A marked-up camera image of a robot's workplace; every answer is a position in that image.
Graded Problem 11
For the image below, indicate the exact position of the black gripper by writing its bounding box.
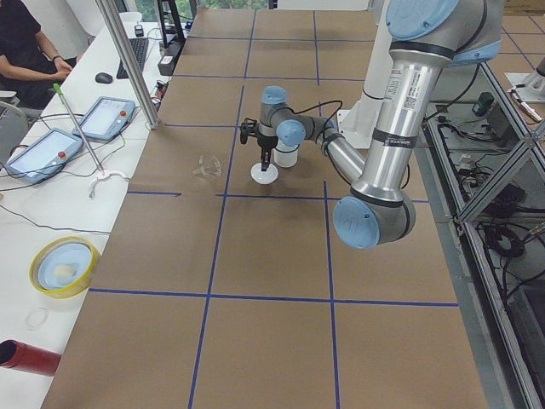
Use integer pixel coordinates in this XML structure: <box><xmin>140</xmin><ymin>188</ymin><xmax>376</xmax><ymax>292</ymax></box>
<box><xmin>257</xmin><ymin>134</ymin><xmax>277</xmax><ymax>171</ymax></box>

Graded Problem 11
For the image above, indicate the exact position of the white cup lid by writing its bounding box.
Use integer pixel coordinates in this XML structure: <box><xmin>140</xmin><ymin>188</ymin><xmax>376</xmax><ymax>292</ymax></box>
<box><xmin>250</xmin><ymin>163</ymin><xmax>278</xmax><ymax>185</ymax></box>

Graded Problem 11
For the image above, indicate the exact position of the clear glass funnel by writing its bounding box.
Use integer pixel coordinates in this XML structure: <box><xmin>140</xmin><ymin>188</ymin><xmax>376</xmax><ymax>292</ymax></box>
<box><xmin>192</xmin><ymin>154</ymin><xmax>222</xmax><ymax>178</ymax></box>

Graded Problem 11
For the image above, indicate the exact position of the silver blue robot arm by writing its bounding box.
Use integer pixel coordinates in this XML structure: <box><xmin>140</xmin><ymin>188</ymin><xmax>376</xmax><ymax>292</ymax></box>
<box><xmin>240</xmin><ymin>1</ymin><xmax>504</xmax><ymax>249</ymax></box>

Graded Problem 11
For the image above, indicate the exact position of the white enamel cup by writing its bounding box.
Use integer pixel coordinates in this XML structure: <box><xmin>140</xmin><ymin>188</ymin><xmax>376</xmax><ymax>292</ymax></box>
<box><xmin>274</xmin><ymin>141</ymin><xmax>299</xmax><ymax>168</ymax></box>

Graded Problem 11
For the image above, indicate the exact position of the black box on table edge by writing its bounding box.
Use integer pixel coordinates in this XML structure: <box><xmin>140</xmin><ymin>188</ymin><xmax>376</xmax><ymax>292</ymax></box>
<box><xmin>158</xmin><ymin>41</ymin><xmax>185</xmax><ymax>77</ymax></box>

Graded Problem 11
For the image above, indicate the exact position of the teach pendant far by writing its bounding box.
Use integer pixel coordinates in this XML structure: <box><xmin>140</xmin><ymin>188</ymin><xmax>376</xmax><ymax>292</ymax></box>
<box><xmin>78</xmin><ymin>96</ymin><xmax>135</xmax><ymax>141</ymax></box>

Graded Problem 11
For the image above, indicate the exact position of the teach pendant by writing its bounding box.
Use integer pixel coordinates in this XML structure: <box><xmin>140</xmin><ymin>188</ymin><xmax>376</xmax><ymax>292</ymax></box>
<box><xmin>5</xmin><ymin>128</ymin><xmax>83</xmax><ymax>183</ymax></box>
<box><xmin>78</xmin><ymin>96</ymin><xmax>135</xmax><ymax>141</ymax></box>

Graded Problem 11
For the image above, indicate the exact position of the black keyboard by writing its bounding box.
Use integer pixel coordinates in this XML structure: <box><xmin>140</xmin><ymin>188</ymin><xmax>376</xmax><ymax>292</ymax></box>
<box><xmin>116</xmin><ymin>37</ymin><xmax>150</xmax><ymax>81</ymax></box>

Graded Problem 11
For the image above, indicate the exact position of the black computer mouse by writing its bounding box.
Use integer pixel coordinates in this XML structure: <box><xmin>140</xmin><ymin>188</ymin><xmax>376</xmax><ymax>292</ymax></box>
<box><xmin>95</xmin><ymin>72</ymin><xmax>113</xmax><ymax>84</ymax></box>

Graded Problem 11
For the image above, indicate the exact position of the teach pendant near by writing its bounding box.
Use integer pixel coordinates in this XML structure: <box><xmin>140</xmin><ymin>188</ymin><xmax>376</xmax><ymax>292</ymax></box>
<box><xmin>5</xmin><ymin>128</ymin><xmax>83</xmax><ymax>183</ymax></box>

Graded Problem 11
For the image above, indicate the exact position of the seated person in black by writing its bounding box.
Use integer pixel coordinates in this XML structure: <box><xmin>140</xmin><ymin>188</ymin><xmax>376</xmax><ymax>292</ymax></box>
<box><xmin>1</xmin><ymin>1</ymin><xmax>79</xmax><ymax>110</ymax></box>

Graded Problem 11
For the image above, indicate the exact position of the red cylinder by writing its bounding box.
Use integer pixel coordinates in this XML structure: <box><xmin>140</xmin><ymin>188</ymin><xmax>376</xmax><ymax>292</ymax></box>
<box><xmin>1</xmin><ymin>340</ymin><xmax>61</xmax><ymax>377</ymax></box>

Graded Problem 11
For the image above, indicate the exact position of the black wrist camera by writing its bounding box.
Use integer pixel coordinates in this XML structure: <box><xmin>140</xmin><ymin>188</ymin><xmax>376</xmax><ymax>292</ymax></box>
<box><xmin>239</xmin><ymin>118</ymin><xmax>259</xmax><ymax>145</ymax></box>

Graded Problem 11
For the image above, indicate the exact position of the grabber stick green handle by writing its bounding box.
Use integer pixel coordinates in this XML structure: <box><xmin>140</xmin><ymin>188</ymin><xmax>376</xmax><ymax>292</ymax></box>
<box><xmin>54</xmin><ymin>83</ymin><xmax>129</xmax><ymax>199</ymax></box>

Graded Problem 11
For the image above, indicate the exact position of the aluminium frame post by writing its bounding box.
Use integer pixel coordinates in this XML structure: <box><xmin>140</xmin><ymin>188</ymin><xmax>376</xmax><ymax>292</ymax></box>
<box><xmin>95</xmin><ymin>0</ymin><xmax>159</xmax><ymax>130</ymax></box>

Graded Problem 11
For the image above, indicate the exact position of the clear tape ring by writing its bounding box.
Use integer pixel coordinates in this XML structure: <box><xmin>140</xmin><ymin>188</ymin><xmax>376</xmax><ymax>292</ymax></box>
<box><xmin>26</xmin><ymin>307</ymin><xmax>49</xmax><ymax>331</ymax></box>

